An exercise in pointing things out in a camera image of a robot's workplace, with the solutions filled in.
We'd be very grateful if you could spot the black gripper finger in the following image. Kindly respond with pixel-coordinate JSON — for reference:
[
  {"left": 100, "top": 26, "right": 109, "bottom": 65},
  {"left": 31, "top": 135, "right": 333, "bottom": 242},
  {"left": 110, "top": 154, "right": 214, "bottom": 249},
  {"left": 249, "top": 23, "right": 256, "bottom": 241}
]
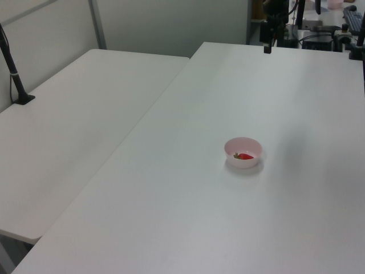
[
  {"left": 274, "top": 25, "right": 287, "bottom": 47},
  {"left": 259, "top": 21, "right": 273, "bottom": 55}
]

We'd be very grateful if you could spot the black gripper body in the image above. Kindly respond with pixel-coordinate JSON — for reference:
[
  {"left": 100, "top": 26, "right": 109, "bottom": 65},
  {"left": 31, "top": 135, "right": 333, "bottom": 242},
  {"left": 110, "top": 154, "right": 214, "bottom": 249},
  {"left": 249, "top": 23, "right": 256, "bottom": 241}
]
[{"left": 263, "top": 5, "right": 287, "bottom": 28}]

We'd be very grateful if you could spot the pink plastic bowl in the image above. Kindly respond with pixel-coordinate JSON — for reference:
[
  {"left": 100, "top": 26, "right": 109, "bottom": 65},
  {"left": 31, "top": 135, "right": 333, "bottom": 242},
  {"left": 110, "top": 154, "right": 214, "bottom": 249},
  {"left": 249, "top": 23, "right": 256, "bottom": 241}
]
[{"left": 224, "top": 136, "right": 263, "bottom": 168}]

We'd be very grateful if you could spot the black monitor pole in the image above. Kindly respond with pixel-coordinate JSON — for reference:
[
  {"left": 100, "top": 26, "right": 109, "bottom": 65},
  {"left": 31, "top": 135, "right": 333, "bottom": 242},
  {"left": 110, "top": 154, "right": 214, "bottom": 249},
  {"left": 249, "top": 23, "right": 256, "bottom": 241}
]
[{"left": 295, "top": 0, "right": 306, "bottom": 29}]

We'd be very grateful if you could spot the black equipment box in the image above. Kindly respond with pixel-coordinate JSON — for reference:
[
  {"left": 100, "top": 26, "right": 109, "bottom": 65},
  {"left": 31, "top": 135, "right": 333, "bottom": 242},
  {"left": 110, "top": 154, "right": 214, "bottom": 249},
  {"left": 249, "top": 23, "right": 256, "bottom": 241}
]
[{"left": 301, "top": 25, "right": 343, "bottom": 53}]

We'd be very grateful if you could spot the black keyboard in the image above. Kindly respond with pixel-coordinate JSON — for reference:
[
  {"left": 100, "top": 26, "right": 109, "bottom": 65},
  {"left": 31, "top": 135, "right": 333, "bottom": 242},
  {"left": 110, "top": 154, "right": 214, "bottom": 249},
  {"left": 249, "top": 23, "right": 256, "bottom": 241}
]
[{"left": 343, "top": 5, "right": 363, "bottom": 33}]

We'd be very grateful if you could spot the white side table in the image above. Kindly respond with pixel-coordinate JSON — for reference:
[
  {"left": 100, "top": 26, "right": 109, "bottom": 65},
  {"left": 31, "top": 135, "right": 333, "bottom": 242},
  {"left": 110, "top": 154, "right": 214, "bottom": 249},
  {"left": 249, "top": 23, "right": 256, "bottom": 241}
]
[{"left": 0, "top": 49, "right": 191, "bottom": 244}]

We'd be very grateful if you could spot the grey partition post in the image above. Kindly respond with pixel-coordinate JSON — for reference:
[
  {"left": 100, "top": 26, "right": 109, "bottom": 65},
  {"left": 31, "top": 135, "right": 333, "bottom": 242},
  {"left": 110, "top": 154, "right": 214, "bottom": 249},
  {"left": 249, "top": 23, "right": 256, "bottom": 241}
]
[{"left": 87, "top": 0, "right": 108, "bottom": 50}]

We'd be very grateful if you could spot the black camera stand pole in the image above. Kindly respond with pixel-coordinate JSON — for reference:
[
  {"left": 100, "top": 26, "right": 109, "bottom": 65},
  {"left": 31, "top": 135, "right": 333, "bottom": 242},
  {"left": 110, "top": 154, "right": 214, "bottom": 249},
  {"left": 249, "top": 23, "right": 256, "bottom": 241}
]
[{"left": 0, "top": 22, "right": 37, "bottom": 107}]

